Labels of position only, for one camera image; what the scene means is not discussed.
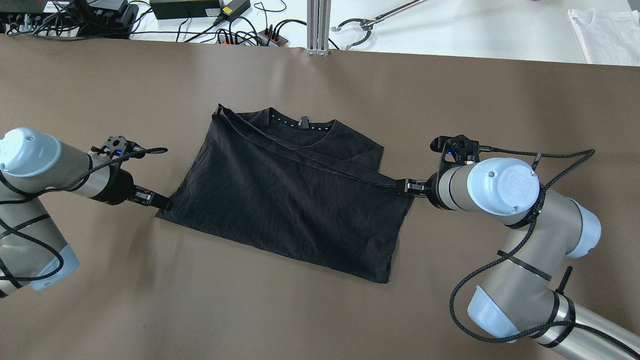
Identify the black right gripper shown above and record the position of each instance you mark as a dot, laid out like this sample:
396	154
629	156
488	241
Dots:
433	189

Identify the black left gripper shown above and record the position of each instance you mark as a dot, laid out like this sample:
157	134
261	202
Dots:
118	187

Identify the black t-shirt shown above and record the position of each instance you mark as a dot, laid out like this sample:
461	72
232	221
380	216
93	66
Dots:
309	191

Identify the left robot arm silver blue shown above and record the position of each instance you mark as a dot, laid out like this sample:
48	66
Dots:
33	250

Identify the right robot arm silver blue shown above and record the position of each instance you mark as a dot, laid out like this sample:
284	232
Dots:
510	297

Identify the metal reacher grabber tool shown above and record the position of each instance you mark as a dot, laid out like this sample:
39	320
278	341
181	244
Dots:
367	25

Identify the black power brick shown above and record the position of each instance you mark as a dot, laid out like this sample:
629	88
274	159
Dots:
183	9

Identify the power strip with plugs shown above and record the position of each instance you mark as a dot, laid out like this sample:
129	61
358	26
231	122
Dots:
258	39

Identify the white folded shirt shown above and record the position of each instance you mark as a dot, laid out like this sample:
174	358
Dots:
607	37

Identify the aluminium cage frame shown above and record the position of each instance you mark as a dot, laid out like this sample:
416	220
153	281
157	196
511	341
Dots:
317	28

